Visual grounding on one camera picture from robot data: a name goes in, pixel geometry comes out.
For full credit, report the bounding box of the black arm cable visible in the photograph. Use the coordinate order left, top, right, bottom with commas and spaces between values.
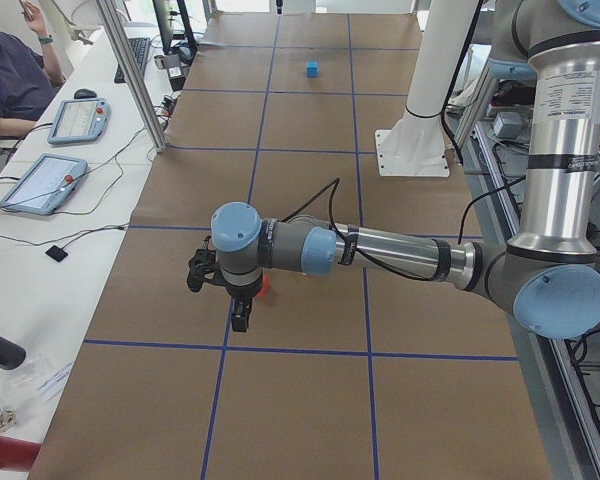
283, 177, 527, 282

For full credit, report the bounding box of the seated person dark shirt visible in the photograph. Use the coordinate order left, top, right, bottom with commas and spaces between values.
0, 1, 65, 138

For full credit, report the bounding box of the white pedestal column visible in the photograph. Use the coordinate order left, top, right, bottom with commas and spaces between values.
375, 0, 481, 178

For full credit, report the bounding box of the black monitor stand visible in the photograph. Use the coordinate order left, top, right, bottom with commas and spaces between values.
152, 0, 198, 65

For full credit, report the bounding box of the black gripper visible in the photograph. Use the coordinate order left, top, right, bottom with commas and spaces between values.
225, 279, 263, 332

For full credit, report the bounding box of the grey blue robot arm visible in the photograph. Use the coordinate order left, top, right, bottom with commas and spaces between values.
187, 1, 600, 339

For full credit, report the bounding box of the aluminium frame post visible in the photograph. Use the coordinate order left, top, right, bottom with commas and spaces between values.
96, 0, 166, 153

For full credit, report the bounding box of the lower blue teach pendant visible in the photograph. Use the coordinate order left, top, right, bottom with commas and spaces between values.
0, 154, 88, 216

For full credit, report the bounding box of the red bottle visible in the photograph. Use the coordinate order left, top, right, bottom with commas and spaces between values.
0, 435, 41, 472

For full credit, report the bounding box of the blue teach pendant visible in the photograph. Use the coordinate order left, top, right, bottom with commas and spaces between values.
0, 154, 88, 216
47, 98, 110, 145

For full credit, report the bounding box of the blue wooden cube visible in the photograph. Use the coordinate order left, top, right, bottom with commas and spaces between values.
306, 61, 320, 78

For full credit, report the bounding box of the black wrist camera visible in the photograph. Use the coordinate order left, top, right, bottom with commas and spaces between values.
186, 235, 223, 293

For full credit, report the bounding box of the clear plastic bag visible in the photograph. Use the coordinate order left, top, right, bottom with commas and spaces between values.
8, 355, 74, 403

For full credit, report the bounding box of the small black square pad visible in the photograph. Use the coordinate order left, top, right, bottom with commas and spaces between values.
45, 245, 68, 263

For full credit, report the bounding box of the black computer mouse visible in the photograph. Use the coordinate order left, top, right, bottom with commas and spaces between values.
73, 88, 97, 100

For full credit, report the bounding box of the upper blue teach pendant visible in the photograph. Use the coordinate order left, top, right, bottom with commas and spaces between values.
47, 98, 110, 145

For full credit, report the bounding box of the red wooden cube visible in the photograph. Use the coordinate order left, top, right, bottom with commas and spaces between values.
257, 274, 270, 298

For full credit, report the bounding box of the black keyboard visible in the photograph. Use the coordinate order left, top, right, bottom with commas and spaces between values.
113, 37, 151, 84

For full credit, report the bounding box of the grey power adapter box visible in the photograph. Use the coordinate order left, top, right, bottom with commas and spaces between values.
493, 111, 527, 140

